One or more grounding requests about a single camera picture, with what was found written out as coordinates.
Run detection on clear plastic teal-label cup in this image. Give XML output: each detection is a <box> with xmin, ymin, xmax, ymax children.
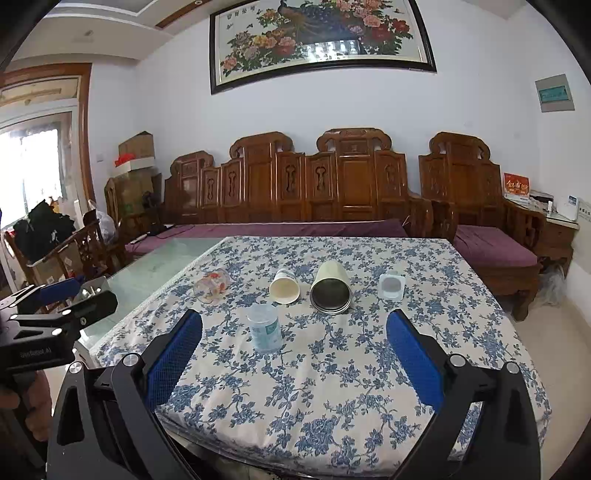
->
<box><xmin>245</xmin><ymin>304</ymin><xmax>283</xmax><ymax>353</ymax></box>

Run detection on white square plastic cup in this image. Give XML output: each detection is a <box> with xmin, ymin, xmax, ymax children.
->
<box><xmin>378</xmin><ymin>274</ymin><xmax>406</xmax><ymax>301</ymax></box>

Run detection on cream paper cup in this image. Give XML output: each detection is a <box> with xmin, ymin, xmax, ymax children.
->
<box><xmin>270</xmin><ymin>267</ymin><xmax>301</xmax><ymax>305</ymax></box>

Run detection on person's left hand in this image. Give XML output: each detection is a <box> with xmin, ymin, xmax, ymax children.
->
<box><xmin>1</xmin><ymin>371</ymin><xmax>52</xmax><ymax>442</ymax></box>

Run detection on small wooden chair left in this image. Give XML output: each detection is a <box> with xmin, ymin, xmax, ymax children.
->
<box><xmin>3</xmin><ymin>220</ymin><xmax>130</xmax><ymax>285</ymax></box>

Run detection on black clothes pile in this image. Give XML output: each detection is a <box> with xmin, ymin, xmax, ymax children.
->
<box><xmin>13</xmin><ymin>200</ymin><xmax>75</xmax><ymax>263</ymax></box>

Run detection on white plastic bag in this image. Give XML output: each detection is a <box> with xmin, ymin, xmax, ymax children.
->
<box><xmin>87</xmin><ymin>200</ymin><xmax>116</xmax><ymax>244</ymax></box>

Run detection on small black desk fan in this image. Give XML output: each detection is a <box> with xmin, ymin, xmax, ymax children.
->
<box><xmin>141</xmin><ymin>191</ymin><xmax>172</xmax><ymax>236</ymax></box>

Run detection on stacked cardboard boxes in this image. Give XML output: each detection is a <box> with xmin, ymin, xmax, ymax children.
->
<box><xmin>104</xmin><ymin>131</ymin><xmax>162</xmax><ymax>222</ymax></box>

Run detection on clear glass with red print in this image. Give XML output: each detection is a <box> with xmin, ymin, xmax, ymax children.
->
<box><xmin>194</xmin><ymin>269</ymin><xmax>232</xmax><ymax>304</ymax></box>

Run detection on purple armchair cushion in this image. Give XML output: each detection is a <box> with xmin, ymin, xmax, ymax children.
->
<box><xmin>453</xmin><ymin>225</ymin><xmax>538</xmax><ymax>268</ymax></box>

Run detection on carved wooden armchair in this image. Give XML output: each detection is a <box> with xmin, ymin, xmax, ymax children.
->
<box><xmin>419</xmin><ymin>132</ymin><xmax>541</xmax><ymax>321</ymax></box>

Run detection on wooden side table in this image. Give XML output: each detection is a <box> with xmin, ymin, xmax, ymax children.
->
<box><xmin>535</xmin><ymin>217</ymin><xmax>578</xmax><ymax>276</ymax></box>

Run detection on blue floral tablecloth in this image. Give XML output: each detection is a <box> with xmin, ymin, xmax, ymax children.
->
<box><xmin>91</xmin><ymin>237</ymin><xmax>552</xmax><ymax>476</ymax></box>

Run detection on cream steel-lined tumbler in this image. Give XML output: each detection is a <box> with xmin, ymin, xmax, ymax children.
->
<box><xmin>310</xmin><ymin>260</ymin><xmax>353</xmax><ymax>315</ymax></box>

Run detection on white router box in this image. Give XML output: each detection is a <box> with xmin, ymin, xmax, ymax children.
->
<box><xmin>557</xmin><ymin>195</ymin><xmax>579</xmax><ymax>222</ymax></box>

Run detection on purple sofa cushion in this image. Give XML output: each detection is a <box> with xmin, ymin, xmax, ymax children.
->
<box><xmin>125</xmin><ymin>219</ymin><xmax>408</xmax><ymax>256</ymax></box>

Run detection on red calendar card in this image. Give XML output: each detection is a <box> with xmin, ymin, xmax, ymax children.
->
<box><xmin>503</xmin><ymin>172</ymin><xmax>530</xmax><ymax>198</ymax></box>

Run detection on long carved wooden sofa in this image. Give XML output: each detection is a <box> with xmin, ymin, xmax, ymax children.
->
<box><xmin>125</xmin><ymin>127</ymin><xmax>435</xmax><ymax>257</ymax></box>

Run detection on framed peacock flower painting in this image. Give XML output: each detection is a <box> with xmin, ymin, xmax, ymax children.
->
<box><xmin>209</xmin><ymin>0</ymin><xmax>437</xmax><ymax>94</ymax></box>

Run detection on grey wall electrical panel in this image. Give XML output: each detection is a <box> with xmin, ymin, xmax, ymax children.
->
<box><xmin>535</xmin><ymin>74</ymin><xmax>575</xmax><ymax>113</ymax></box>

